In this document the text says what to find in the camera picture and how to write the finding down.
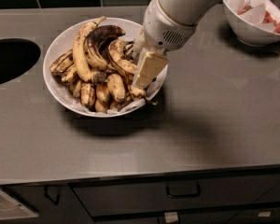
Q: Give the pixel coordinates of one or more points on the black drawer handle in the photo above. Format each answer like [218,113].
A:
[183,191]

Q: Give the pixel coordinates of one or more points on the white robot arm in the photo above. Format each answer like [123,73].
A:
[185,12]

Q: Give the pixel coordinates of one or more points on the white bowl with paper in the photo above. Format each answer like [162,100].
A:
[245,31]

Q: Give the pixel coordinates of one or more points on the dark drawer front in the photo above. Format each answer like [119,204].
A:
[138,197]

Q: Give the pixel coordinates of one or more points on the curved spotted banana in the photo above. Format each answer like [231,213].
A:
[118,59]

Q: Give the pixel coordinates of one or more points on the large white banana bowl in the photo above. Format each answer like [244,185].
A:
[65,41]

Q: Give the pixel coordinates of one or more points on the spotted banana front middle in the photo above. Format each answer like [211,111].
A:
[102,93]

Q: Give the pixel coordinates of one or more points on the round black counter hole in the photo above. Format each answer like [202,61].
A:
[17,56]

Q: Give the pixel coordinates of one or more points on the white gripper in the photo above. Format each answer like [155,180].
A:
[163,28]

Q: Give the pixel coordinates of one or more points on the spotted banana far left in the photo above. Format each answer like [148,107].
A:
[60,65]

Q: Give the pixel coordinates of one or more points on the long yellow spotted banana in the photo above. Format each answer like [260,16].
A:
[80,62]

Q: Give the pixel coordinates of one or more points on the spotted banana front right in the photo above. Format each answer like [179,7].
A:
[137,96]

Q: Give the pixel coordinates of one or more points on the small spotted banana left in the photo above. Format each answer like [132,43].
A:
[70,75]

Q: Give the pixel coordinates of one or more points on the spotted banana front left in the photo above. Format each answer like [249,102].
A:
[87,97]

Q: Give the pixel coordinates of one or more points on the spotted banana centre front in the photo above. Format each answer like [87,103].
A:
[116,87]

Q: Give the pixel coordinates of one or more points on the blackened overripe banana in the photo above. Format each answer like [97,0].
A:
[95,39]

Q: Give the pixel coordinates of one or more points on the red food pieces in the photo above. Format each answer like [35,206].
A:
[260,17]

